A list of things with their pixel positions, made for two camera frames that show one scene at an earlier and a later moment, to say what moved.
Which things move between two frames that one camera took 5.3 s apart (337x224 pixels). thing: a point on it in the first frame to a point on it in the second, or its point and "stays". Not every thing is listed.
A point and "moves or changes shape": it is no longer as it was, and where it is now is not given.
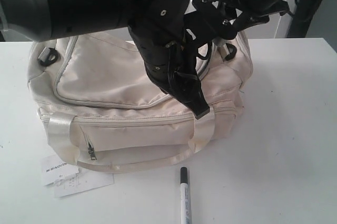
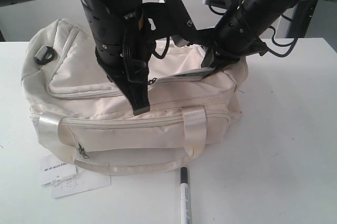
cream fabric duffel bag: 102,110 moves or changes shape
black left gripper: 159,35 to 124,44
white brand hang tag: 55,168 stays
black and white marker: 185,197 stays
